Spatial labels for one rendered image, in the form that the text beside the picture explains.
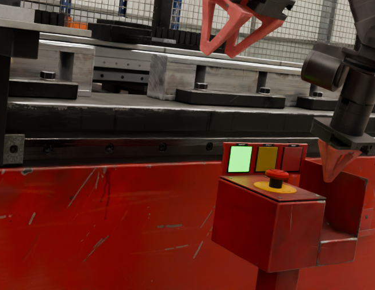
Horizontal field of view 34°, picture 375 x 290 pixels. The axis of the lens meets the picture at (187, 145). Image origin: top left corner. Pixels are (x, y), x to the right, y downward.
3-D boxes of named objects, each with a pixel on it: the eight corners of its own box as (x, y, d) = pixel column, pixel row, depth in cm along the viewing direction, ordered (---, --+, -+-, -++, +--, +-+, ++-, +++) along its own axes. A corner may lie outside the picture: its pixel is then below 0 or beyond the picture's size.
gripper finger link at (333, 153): (322, 168, 112) (339, 121, 109) (350, 187, 107) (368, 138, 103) (295, 170, 108) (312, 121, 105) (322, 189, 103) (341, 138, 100)
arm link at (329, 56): (392, 27, 94) (399, 42, 102) (324, 6, 100) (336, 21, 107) (359, 99, 95) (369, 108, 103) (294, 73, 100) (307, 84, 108)
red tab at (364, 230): (341, 240, 159) (345, 214, 158) (335, 237, 161) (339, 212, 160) (374, 234, 169) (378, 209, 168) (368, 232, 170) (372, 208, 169)
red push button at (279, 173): (273, 194, 100) (276, 173, 100) (257, 188, 104) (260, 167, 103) (291, 194, 103) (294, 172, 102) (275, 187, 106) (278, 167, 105)
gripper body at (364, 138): (335, 126, 109) (348, 88, 107) (377, 152, 102) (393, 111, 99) (309, 126, 106) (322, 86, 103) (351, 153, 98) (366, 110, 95)
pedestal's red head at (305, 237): (268, 274, 96) (284, 162, 93) (209, 240, 109) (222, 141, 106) (354, 262, 107) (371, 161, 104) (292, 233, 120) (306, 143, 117)
